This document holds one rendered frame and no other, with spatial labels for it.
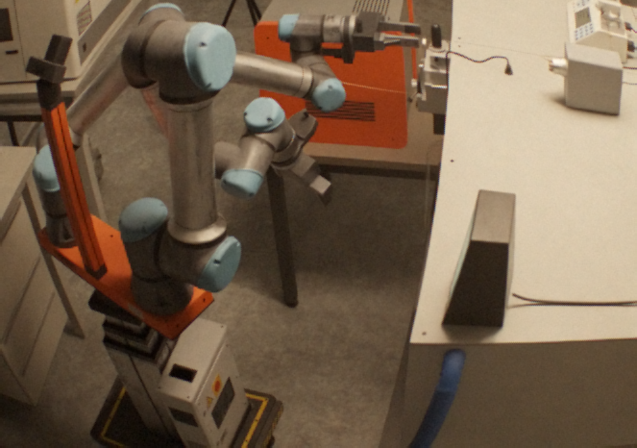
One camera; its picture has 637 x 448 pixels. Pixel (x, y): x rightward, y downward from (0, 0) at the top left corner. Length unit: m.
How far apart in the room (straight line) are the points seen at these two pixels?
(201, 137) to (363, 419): 1.53
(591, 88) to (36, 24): 2.00
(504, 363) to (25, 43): 2.23
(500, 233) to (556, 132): 0.50
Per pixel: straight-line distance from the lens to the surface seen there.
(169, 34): 1.48
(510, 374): 1.27
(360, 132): 2.67
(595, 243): 1.36
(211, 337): 2.21
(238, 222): 3.56
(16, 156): 2.70
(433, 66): 2.07
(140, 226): 1.70
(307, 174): 1.93
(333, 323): 3.14
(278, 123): 1.80
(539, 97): 1.67
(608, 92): 1.63
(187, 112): 1.51
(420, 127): 2.77
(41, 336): 2.87
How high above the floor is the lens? 2.37
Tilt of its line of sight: 40 degrees down
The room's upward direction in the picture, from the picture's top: 5 degrees counter-clockwise
